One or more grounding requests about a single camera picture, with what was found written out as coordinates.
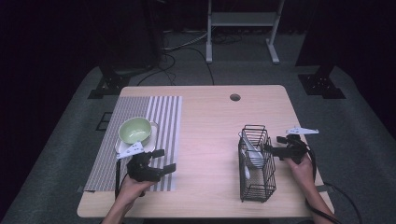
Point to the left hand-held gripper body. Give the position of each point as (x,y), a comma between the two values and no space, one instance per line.
(143,169)

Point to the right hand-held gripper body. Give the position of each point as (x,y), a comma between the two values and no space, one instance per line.
(292,151)

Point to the person's right hand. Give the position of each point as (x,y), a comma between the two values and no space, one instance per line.
(302,174)

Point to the person's left hand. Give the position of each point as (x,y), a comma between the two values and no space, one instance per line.
(132,189)

